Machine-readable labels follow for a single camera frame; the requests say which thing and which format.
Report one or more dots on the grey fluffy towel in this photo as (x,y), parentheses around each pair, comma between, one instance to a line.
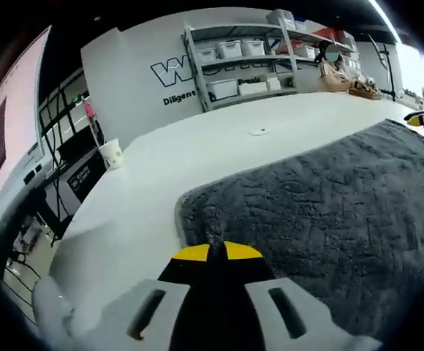
(325,204)

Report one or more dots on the wooden tray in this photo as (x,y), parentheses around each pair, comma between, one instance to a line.
(365,93)

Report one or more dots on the long ceiling light strip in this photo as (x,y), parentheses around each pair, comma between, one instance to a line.
(384,18)

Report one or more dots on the white cardboard box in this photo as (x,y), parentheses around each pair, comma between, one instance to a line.
(274,84)
(260,88)
(245,89)

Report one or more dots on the black cabinet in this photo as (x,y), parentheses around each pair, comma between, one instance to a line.
(84,179)

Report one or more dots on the clear storage bin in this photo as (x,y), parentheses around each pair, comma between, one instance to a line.
(279,18)

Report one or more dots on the white paper cup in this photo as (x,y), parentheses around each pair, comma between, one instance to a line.
(110,155)

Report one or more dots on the white lidded storage bin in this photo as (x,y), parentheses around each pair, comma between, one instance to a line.
(254,47)
(207,55)
(229,50)

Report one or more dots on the large white storage bin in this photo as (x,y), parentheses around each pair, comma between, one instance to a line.
(223,89)

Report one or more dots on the black monitor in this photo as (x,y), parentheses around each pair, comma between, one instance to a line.
(76,144)

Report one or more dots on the grey metal shelving rack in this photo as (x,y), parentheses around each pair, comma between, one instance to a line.
(196,73)

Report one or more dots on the green exit sign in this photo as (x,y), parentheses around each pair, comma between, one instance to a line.
(78,97)

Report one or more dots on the pale display screen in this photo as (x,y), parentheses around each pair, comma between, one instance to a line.
(11,120)

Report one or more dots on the black camera stand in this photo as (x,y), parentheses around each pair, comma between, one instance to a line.
(390,69)

